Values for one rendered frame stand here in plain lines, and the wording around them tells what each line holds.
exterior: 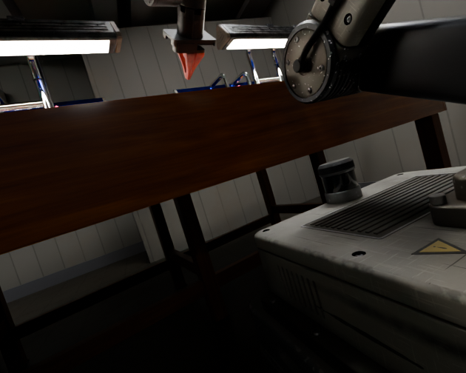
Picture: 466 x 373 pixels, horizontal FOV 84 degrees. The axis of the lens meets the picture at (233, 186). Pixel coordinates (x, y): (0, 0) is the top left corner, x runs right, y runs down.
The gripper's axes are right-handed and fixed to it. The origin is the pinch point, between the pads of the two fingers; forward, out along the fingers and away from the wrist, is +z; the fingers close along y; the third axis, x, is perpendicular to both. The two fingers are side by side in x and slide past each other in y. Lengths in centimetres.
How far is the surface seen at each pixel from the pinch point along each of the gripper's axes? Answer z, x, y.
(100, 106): -3.8, 15.8, 23.3
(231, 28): -1.9, -28.4, -31.0
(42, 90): 17.4, -33.3, 30.7
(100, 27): -1.5, -28.1, 12.5
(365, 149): 93, -23, -197
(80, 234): 235, -141, 44
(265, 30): -2, -27, -46
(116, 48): 3.8, -27.8, 9.2
